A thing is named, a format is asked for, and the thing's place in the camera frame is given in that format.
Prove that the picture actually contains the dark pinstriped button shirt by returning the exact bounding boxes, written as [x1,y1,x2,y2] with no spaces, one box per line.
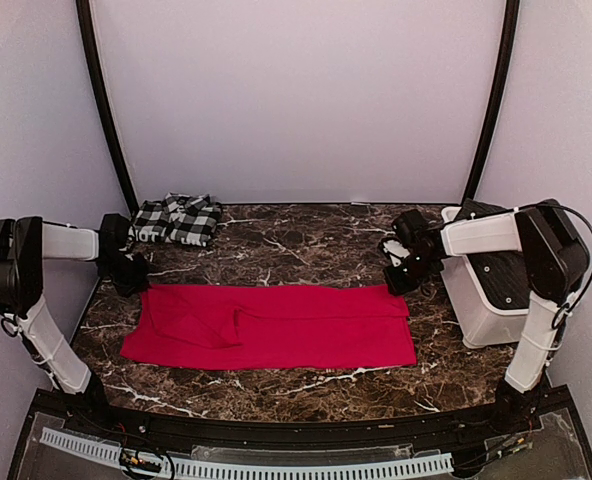
[458,198,532,309]

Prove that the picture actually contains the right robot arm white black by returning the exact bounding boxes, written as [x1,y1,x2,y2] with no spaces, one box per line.
[379,199,592,434]

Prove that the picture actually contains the right black frame post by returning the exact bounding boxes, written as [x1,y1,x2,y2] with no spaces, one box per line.
[461,0,520,203]

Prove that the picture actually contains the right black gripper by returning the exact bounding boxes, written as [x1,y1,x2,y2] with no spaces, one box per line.
[384,251,439,296]

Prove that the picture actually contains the black white checkered shirt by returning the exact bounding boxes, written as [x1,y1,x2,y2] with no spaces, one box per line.
[129,193,223,247]

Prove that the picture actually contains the left black frame post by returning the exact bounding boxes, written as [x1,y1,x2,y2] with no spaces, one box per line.
[75,0,139,213]

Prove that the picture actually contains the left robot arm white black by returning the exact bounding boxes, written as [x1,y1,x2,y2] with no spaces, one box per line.
[0,214,149,436]

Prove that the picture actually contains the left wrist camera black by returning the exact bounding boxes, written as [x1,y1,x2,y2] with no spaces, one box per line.
[98,213,134,253]

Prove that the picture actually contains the red garment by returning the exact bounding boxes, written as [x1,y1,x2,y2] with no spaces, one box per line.
[120,285,417,370]

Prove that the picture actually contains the black frame post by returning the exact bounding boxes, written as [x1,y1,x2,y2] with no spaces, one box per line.
[75,0,139,213]
[461,0,520,203]

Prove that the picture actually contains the white plastic laundry bin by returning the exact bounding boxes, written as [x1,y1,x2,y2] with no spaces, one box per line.
[440,206,572,350]

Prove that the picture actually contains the black front rail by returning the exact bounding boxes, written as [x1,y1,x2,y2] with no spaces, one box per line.
[25,389,555,452]

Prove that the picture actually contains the white slotted cable duct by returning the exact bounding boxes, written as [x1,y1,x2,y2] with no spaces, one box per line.
[39,428,454,480]

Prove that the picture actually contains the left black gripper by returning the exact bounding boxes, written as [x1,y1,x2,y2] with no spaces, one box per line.
[95,252,151,297]

